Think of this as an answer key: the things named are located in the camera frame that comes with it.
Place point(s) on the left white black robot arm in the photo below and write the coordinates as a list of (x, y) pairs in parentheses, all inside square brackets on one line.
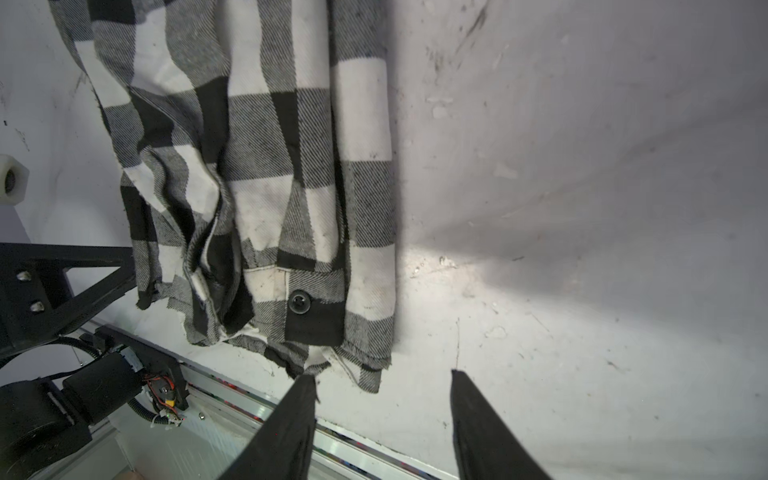
[(42, 423)]

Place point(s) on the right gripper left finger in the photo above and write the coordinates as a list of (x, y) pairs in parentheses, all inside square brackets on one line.
[(282, 447)]

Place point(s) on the black white checkered shirt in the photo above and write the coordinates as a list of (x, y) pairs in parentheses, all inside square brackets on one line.
[(255, 148)]

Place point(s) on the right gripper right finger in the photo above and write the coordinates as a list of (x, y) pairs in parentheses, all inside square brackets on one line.
[(484, 446)]

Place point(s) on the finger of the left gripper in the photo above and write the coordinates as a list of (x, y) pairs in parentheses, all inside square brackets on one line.
[(38, 304)]

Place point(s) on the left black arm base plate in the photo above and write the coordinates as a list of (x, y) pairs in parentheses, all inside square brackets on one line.
[(155, 362)]

